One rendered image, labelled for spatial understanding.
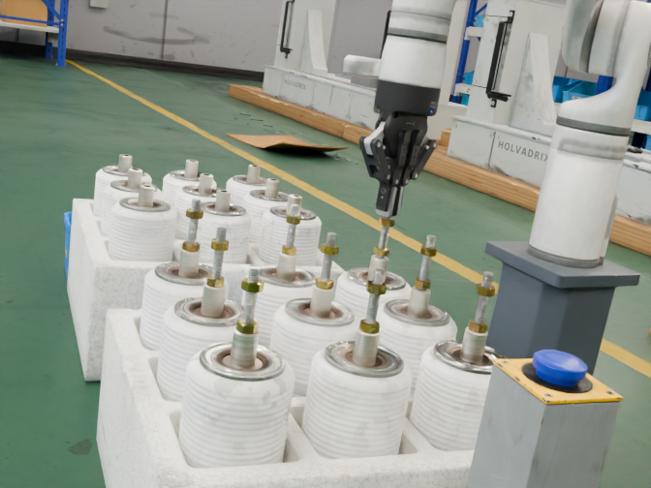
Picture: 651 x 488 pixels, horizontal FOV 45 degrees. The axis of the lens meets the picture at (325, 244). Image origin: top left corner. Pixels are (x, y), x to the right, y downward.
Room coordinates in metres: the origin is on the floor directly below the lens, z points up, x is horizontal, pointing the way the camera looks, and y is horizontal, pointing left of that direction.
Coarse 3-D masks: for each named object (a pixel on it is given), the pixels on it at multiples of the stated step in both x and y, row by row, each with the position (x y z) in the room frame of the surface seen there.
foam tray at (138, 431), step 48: (144, 384) 0.71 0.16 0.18; (144, 432) 0.63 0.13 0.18; (288, 432) 0.66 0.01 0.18; (144, 480) 0.61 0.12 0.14; (192, 480) 0.56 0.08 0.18; (240, 480) 0.57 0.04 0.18; (288, 480) 0.59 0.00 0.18; (336, 480) 0.60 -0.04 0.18; (384, 480) 0.62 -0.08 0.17; (432, 480) 0.64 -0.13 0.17
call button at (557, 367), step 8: (536, 352) 0.57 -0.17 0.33; (544, 352) 0.57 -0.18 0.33; (552, 352) 0.57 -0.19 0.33; (560, 352) 0.58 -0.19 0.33; (536, 360) 0.56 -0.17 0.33; (544, 360) 0.56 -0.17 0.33; (552, 360) 0.56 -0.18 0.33; (560, 360) 0.56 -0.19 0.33; (568, 360) 0.56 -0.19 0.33; (576, 360) 0.57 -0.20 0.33; (536, 368) 0.56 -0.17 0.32; (544, 368) 0.55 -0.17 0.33; (552, 368) 0.55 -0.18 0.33; (560, 368) 0.55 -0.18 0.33; (568, 368) 0.55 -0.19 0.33; (576, 368) 0.55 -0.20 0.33; (584, 368) 0.55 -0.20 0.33; (544, 376) 0.55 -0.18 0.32; (552, 376) 0.55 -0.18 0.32; (560, 376) 0.54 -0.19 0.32; (568, 376) 0.54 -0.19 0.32; (576, 376) 0.55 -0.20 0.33; (584, 376) 0.55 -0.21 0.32; (560, 384) 0.55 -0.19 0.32; (568, 384) 0.55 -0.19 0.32
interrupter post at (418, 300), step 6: (414, 288) 0.85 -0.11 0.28; (414, 294) 0.84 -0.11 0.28; (420, 294) 0.84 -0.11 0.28; (426, 294) 0.84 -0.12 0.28; (414, 300) 0.84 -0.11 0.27; (420, 300) 0.84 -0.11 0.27; (426, 300) 0.84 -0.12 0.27; (408, 306) 0.85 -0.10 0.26; (414, 306) 0.84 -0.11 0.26; (420, 306) 0.84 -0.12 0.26; (426, 306) 0.84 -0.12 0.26; (408, 312) 0.84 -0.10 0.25; (414, 312) 0.84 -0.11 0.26; (420, 312) 0.84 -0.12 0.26; (426, 312) 0.84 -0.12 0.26
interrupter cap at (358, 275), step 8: (352, 272) 0.96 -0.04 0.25; (360, 272) 0.97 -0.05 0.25; (392, 272) 0.98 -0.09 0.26; (352, 280) 0.93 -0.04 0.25; (360, 280) 0.93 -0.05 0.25; (368, 280) 0.95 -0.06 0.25; (392, 280) 0.96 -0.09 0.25; (400, 280) 0.96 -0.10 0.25; (392, 288) 0.92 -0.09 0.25; (400, 288) 0.93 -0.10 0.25
